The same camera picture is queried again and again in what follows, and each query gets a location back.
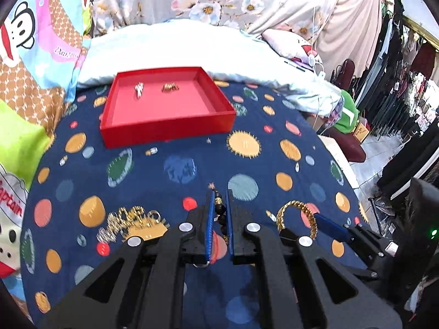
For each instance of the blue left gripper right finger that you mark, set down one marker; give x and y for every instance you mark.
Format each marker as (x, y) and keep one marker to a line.
(229, 198)

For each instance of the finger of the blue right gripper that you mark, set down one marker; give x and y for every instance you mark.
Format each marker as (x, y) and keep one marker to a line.
(332, 229)

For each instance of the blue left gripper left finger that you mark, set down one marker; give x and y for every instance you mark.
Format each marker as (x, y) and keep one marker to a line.
(209, 226)

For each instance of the navy planet print bedsheet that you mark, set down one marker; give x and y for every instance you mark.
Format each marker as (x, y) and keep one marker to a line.
(271, 156)

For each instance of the green white bag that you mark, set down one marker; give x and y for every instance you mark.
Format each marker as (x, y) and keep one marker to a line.
(349, 116)

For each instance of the red shallow tray box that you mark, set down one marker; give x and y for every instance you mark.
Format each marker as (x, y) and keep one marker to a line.
(176, 103)

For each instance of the hanging clothes rack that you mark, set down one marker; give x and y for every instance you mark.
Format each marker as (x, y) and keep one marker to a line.
(402, 66)

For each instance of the white folded quilt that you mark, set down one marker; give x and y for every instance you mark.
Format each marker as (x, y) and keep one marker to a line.
(225, 53)

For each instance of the dark maroon chair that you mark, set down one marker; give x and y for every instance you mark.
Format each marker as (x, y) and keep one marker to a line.
(348, 143)

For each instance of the white red cartoon pillow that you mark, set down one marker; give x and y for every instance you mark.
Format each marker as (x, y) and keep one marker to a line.
(291, 46)

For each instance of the colourful monkey cartoon blanket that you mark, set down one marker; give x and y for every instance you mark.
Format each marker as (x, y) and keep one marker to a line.
(43, 46)

